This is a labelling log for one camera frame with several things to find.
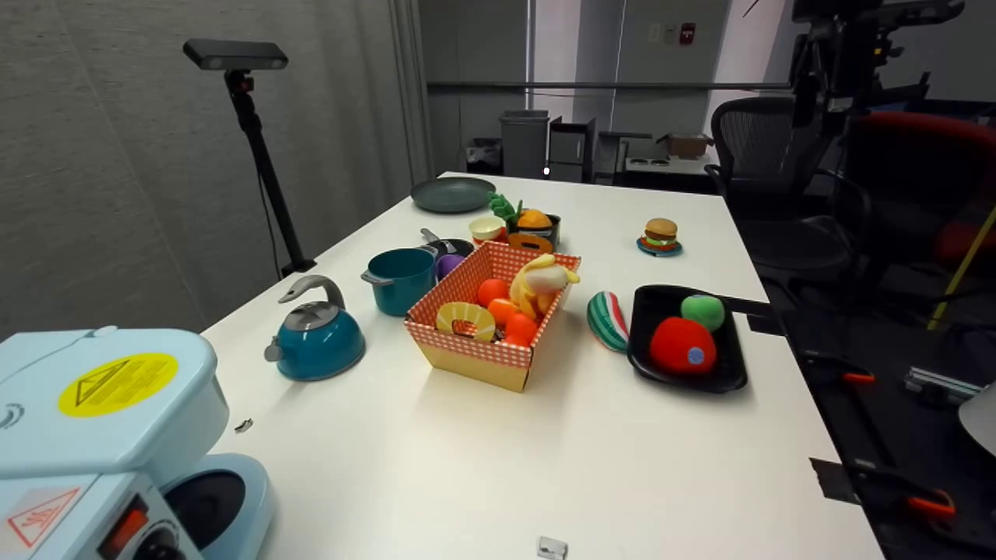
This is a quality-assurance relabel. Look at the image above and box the red-orange round plush toy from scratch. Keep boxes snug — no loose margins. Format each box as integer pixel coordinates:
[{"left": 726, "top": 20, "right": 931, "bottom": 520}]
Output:
[{"left": 647, "top": 319, "right": 714, "bottom": 378}]

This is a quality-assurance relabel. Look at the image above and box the orange plush fruit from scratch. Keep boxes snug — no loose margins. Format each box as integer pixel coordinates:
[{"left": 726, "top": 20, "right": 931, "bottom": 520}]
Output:
[{"left": 477, "top": 278, "right": 509, "bottom": 306}]

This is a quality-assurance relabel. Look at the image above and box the orange plush carrot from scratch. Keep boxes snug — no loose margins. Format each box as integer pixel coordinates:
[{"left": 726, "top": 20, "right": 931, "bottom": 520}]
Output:
[{"left": 488, "top": 298, "right": 517, "bottom": 326}]

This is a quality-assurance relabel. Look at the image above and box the yellow banana plush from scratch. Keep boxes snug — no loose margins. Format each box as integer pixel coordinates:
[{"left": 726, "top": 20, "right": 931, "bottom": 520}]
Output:
[{"left": 509, "top": 256, "right": 579, "bottom": 322}]

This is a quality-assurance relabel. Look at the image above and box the red-orange plush tomato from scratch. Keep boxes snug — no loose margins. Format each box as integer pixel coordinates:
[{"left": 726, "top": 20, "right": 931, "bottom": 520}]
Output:
[{"left": 505, "top": 315, "right": 538, "bottom": 344}]

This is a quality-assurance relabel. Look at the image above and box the cream and red toy dish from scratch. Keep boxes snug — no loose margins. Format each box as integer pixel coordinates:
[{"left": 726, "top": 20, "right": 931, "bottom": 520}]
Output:
[{"left": 471, "top": 215, "right": 506, "bottom": 242}]

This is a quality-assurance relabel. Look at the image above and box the purple plush eggplant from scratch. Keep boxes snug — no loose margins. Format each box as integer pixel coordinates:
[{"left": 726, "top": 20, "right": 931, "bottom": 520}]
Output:
[{"left": 436, "top": 256, "right": 463, "bottom": 280}]

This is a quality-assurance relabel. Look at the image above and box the grey toy saucepan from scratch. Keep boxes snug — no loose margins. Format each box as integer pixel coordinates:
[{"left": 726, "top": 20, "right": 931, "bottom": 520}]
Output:
[{"left": 421, "top": 226, "right": 474, "bottom": 258}]

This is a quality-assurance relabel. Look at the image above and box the dark grey toy pot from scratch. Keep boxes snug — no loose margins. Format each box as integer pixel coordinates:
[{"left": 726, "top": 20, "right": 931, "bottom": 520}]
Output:
[{"left": 506, "top": 215, "right": 561, "bottom": 242}]

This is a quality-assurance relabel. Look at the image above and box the orange checkered cardboard box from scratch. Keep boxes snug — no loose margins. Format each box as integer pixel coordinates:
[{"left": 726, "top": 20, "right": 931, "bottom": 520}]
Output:
[{"left": 403, "top": 242, "right": 579, "bottom": 392}]

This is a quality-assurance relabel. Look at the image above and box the teal toy pot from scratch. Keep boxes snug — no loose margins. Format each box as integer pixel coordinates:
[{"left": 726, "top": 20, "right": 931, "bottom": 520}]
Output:
[{"left": 365, "top": 249, "right": 436, "bottom": 319}]

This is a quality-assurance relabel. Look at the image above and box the watermelon slice plush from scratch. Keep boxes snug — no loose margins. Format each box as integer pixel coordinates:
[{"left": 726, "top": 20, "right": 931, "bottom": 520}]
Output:
[{"left": 585, "top": 294, "right": 629, "bottom": 352}]

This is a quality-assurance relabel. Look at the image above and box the toy burger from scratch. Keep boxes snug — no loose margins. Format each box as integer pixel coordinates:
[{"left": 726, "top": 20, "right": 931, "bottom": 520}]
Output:
[{"left": 639, "top": 219, "right": 680, "bottom": 256}]

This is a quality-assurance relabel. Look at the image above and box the teal toy kettle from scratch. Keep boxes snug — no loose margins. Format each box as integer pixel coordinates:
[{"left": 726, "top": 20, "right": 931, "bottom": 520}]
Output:
[{"left": 264, "top": 274, "right": 368, "bottom": 384}]

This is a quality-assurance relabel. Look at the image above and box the black plastic tray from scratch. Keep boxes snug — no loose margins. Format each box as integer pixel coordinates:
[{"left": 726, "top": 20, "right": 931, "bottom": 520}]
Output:
[{"left": 629, "top": 286, "right": 745, "bottom": 392}]

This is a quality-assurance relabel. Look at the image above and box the green plush avocado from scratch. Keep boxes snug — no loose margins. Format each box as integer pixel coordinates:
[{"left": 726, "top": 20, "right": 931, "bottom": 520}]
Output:
[{"left": 680, "top": 295, "right": 726, "bottom": 330}]

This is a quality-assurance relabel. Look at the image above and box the dark grey round plate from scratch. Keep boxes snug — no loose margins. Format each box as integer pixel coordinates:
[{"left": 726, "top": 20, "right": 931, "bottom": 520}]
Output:
[{"left": 410, "top": 177, "right": 493, "bottom": 215}]

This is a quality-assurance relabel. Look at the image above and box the black mesh office chair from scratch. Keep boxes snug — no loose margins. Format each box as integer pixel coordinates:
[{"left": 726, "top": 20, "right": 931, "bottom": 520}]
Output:
[{"left": 709, "top": 98, "right": 868, "bottom": 280}]

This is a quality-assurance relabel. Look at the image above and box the red office chair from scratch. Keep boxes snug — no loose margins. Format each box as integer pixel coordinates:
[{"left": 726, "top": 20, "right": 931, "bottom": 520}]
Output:
[{"left": 836, "top": 111, "right": 996, "bottom": 295}]

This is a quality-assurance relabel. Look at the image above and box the pineapple ring plush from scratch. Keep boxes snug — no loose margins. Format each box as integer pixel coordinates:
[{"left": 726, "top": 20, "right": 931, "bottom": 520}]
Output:
[{"left": 436, "top": 302, "right": 496, "bottom": 341}]

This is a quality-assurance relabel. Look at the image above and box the camera on black stand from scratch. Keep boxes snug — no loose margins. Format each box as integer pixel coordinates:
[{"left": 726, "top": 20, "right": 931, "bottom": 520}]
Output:
[{"left": 179, "top": 36, "right": 311, "bottom": 272}]

